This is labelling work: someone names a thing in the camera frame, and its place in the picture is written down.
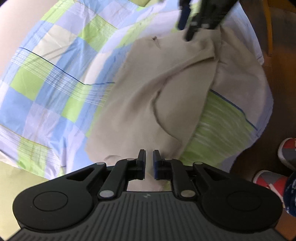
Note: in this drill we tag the beige garment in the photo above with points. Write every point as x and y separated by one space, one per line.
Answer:
138 97

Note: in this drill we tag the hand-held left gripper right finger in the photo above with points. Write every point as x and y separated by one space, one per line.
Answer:
155 163

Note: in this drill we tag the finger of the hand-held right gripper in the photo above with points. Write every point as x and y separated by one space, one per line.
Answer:
193 27
184 14

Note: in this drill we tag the plaid checked blanket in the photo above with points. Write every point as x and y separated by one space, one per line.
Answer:
46 69

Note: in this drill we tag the red grey patterned slipper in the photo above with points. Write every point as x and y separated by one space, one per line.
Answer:
269 183
288 150

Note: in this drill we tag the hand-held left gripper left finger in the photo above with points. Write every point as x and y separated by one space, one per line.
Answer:
143 163

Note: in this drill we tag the green covered sofa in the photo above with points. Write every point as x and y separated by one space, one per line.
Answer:
13 183

